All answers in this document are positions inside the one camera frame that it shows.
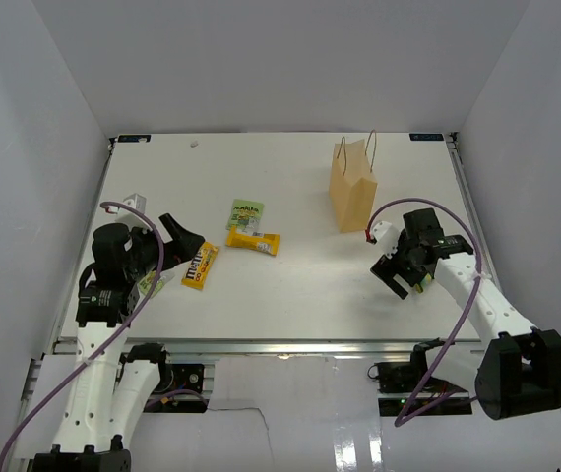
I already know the green snack packet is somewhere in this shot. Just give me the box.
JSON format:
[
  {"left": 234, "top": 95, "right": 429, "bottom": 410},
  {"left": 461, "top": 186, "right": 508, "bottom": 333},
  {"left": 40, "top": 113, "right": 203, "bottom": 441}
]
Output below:
[
  {"left": 136, "top": 270, "right": 168, "bottom": 298},
  {"left": 226, "top": 199, "right": 265, "bottom": 232}
]

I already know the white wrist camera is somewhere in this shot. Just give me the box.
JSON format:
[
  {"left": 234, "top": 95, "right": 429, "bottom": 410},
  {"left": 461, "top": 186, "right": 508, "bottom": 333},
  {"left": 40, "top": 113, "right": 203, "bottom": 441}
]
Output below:
[
  {"left": 366, "top": 221, "right": 401, "bottom": 259},
  {"left": 102, "top": 193, "right": 147, "bottom": 221}
]

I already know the blue table label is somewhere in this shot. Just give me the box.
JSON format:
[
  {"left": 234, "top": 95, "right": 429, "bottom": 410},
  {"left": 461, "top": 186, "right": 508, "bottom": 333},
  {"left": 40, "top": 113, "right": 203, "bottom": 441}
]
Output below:
[
  {"left": 409, "top": 133, "right": 444, "bottom": 142},
  {"left": 116, "top": 134, "right": 152, "bottom": 143}
]

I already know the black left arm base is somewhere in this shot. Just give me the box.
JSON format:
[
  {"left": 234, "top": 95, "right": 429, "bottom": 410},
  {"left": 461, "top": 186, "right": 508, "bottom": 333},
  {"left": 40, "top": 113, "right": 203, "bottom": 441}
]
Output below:
[{"left": 119, "top": 342, "right": 205, "bottom": 396}]

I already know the brown paper bag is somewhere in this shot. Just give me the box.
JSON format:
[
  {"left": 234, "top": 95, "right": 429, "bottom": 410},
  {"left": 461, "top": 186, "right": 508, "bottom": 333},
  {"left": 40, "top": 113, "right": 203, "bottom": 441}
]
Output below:
[{"left": 329, "top": 130, "right": 378, "bottom": 233}]

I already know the aluminium front rail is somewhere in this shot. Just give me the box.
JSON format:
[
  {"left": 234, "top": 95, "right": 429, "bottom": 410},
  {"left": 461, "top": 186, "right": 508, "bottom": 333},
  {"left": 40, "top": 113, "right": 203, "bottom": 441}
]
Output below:
[{"left": 52, "top": 338, "right": 491, "bottom": 357}]

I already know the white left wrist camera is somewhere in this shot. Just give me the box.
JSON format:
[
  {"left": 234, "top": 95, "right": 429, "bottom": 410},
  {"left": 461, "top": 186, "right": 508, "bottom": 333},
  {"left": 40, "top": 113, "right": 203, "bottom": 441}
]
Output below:
[{"left": 102, "top": 193, "right": 147, "bottom": 221}]

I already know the green yellow chip bag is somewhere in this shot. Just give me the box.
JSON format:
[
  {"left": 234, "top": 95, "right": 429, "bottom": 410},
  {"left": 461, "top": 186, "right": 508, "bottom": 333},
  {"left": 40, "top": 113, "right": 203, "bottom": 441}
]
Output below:
[{"left": 413, "top": 273, "right": 433, "bottom": 294}]

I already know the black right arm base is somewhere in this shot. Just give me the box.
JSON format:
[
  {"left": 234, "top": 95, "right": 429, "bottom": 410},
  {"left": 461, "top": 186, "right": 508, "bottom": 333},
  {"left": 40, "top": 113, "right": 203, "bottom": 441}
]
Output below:
[{"left": 366, "top": 338, "right": 445, "bottom": 393}]

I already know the yellow m&m's candy bag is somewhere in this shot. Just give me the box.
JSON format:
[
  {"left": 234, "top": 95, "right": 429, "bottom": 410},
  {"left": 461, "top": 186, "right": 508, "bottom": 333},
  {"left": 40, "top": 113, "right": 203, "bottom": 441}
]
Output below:
[{"left": 181, "top": 242, "right": 219, "bottom": 290}]

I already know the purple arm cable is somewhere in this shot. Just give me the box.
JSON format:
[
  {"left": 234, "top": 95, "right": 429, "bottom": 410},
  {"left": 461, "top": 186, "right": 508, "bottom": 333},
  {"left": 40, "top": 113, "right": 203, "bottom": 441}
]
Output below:
[
  {"left": 364, "top": 197, "right": 485, "bottom": 428},
  {"left": 0, "top": 200, "right": 210, "bottom": 472}
]

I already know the yellow snack bar wrapper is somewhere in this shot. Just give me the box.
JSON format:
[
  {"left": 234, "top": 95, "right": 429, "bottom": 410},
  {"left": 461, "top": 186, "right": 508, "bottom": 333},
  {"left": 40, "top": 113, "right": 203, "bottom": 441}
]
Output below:
[{"left": 225, "top": 226, "right": 281, "bottom": 257}]

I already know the green snack packet left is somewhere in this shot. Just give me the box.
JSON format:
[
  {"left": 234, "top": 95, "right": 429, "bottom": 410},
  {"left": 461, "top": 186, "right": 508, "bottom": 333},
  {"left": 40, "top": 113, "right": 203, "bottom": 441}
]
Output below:
[{"left": 136, "top": 270, "right": 168, "bottom": 298}]

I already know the green snack packet centre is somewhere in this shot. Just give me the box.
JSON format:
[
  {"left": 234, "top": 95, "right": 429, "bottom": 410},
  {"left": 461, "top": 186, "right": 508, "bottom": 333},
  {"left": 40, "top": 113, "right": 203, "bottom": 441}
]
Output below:
[{"left": 226, "top": 199, "right": 265, "bottom": 232}]

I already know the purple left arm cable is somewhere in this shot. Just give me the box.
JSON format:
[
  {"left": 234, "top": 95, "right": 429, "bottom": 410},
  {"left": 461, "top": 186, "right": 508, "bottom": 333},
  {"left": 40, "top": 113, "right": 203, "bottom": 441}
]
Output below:
[{"left": 0, "top": 200, "right": 210, "bottom": 472}]

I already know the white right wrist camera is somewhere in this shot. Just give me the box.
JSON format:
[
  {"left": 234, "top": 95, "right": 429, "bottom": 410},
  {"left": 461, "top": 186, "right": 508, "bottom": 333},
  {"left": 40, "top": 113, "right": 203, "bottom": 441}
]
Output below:
[{"left": 366, "top": 221, "right": 401, "bottom": 259}]

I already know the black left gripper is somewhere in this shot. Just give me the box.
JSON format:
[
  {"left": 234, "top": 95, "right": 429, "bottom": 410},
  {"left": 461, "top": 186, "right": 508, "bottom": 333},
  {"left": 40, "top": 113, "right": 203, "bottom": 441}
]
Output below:
[{"left": 125, "top": 212, "right": 204, "bottom": 280}]

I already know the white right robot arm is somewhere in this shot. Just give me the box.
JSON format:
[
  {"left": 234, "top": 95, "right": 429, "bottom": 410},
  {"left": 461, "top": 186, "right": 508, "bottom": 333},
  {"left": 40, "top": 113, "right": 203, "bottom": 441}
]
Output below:
[{"left": 366, "top": 208, "right": 561, "bottom": 426}]

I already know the left blue table label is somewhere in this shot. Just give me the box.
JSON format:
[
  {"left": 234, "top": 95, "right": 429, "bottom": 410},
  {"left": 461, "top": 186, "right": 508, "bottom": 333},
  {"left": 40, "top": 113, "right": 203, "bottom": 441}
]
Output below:
[{"left": 116, "top": 134, "right": 152, "bottom": 143}]

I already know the right blue table label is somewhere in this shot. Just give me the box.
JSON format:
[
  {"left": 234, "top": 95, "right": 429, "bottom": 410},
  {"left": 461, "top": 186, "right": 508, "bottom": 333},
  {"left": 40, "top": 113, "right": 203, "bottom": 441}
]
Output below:
[{"left": 409, "top": 133, "right": 444, "bottom": 142}]

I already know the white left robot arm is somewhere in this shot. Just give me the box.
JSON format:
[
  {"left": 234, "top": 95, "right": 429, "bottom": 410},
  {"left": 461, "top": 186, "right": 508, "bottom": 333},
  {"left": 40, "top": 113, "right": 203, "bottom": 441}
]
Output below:
[{"left": 32, "top": 213, "right": 205, "bottom": 471}]

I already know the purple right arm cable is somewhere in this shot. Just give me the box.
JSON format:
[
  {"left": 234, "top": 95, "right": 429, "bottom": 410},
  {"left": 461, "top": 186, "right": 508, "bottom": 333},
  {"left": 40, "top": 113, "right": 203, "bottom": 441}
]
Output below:
[{"left": 364, "top": 197, "right": 485, "bottom": 428}]

